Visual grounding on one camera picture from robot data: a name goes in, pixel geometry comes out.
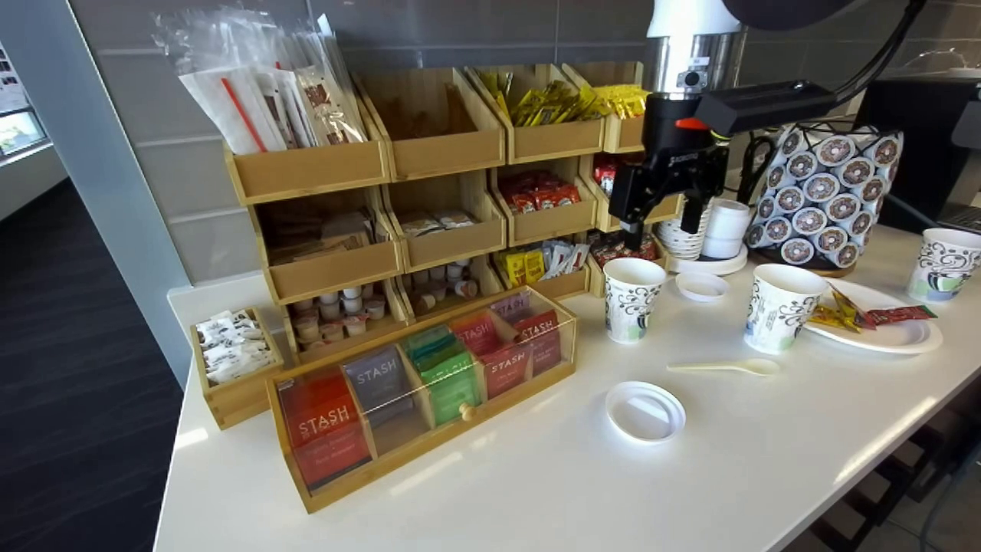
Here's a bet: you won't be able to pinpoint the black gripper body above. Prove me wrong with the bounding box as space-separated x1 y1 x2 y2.
624 88 733 208

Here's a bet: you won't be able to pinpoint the patterned paper cup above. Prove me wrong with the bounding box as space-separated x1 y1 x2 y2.
904 224 981 307
601 255 672 347
740 260 826 358

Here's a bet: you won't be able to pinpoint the small white cup lid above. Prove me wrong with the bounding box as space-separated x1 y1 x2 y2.
675 266 733 307

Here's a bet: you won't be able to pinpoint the white plastic cup lid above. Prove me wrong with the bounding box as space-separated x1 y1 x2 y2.
601 377 689 444

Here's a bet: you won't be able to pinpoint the dark red packets pile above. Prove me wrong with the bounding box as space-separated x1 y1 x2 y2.
589 231 661 271

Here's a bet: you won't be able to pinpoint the yellow packets pile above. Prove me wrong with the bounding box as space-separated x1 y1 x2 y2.
589 82 652 121

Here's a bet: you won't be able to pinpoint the white blue packets pile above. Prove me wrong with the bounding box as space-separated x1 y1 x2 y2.
538 236 593 279

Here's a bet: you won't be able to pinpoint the bamboo bin yellow-green packets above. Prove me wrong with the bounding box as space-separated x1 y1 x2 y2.
461 61 611 167

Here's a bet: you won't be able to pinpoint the bamboo bin yellow tea bags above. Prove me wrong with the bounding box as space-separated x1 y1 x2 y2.
490 234 598 303

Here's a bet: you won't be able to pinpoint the yellow tea bags pile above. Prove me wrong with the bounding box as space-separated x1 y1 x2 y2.
497 245 552 291

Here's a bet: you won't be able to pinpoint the patterned fabric bag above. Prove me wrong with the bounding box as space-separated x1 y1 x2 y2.
736 118 908 276

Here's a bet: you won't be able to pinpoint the yellow-green packets pile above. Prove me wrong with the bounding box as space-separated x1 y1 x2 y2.
475 70 606 131

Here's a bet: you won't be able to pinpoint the white plastic spoon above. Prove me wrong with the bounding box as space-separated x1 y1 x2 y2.
661 357 783 381

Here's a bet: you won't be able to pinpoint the dark red tea packets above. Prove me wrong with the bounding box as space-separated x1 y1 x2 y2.
490 291 566 377

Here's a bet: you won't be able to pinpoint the yellow snack packet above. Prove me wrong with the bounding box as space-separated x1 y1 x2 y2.
809 281 867 336

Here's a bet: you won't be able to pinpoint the bamboo bin white packets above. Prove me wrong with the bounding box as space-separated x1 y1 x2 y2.
380 167 509 276

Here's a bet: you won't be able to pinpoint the white sugar packets pile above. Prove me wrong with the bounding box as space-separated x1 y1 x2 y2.
397 208 482 242

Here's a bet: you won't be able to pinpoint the empty bamboo bin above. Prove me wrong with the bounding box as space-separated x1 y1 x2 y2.
356 64 509 184

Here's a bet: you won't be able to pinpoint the creamer cups group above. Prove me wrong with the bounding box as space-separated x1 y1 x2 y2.
287 286 393 347
404 260 484 315

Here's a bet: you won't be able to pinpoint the bright red tea packets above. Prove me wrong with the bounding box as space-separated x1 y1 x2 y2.
451 312 530 400

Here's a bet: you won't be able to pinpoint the bamboo bin creamer cups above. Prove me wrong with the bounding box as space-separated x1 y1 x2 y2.
393 252 506 323
280 279 414 362

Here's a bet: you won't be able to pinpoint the red snack packet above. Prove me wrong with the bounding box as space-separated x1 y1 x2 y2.
856 299 937 331

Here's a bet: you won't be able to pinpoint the white paper plate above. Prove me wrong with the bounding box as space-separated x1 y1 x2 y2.
799 276 943 358

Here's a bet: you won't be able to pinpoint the black coffee machine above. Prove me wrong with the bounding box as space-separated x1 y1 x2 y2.
856 74 981 234

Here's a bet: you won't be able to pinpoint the green tea packets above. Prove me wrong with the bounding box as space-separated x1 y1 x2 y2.
397 324 484 430

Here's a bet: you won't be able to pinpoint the brown packets pile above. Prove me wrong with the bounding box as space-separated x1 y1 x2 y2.
264 211 378 266

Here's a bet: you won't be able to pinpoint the bamboo bin brown items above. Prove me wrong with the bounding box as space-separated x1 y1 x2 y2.
250 188 404 307

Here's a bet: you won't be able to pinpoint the grey Stash tea packets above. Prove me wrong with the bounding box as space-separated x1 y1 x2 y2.
339 343 430 454

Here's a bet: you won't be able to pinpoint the bamboo tea box clear lid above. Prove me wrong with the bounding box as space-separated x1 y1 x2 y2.
264 286 583 516

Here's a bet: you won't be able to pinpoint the bamboo bin with straws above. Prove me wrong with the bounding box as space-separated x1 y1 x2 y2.
223 96 396 208

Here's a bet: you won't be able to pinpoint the clear bag of stirrers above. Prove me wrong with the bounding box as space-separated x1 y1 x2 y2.
265 11 375 151

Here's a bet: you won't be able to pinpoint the dark wooden stool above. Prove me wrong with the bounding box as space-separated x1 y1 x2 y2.
781 400 981 552

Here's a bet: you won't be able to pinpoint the red Stash tea packets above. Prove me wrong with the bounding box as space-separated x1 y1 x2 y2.
275 368 371 493

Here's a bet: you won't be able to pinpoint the clear bag of wrapped straws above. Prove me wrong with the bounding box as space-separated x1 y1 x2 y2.
149 9 294 155

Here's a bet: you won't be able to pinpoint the white creamer packets pile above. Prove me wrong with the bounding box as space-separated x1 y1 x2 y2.
194 307 282 386

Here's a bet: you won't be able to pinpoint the small wooden open box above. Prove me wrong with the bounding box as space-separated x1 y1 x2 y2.
188 303 294 431

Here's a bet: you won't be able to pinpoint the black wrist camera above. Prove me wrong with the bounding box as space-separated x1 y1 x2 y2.
699 81 839 135

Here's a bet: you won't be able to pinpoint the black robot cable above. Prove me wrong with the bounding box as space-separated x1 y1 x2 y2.
826 0 933 105

